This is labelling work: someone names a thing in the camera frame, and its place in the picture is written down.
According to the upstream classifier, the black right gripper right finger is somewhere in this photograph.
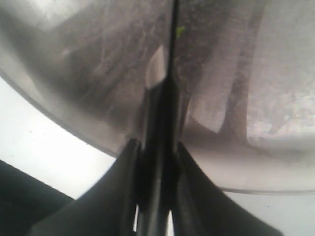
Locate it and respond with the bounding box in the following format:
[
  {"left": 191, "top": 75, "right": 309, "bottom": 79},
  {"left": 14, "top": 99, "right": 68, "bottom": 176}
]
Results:
[{"left": 172, "top": 143, "right": 283, "bottom": 236}]

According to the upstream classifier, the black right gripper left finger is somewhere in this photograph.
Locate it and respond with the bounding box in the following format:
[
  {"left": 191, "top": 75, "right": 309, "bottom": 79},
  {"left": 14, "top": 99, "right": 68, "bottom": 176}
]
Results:
[{"left": 29, "top": 139, "right": 140, "bottom": 236}]

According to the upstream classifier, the black kitchen knife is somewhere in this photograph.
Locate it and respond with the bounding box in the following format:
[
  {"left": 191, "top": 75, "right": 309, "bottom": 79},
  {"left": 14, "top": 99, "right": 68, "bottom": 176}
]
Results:
[{"left": 136, "top": 0, "right": 179, "bottom": 236}]

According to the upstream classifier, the green vegetable piece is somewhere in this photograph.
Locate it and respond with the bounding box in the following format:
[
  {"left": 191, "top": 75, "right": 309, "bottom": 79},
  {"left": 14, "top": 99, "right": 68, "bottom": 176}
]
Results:
[{"left": 176, "top": 26, "right": 186, "bottom": 38}]

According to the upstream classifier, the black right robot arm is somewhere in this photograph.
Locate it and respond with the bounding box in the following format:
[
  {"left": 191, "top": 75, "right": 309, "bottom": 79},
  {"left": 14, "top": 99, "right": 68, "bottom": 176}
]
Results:
[{"left": 0, "top": 139, "right": 281, "bottom": 236}]

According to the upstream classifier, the round steel plate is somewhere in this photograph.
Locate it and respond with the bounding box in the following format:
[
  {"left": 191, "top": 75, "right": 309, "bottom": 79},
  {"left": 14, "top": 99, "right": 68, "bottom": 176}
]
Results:
[{"left": 0, "top": 0, "right": 315, "bottom": 194}]

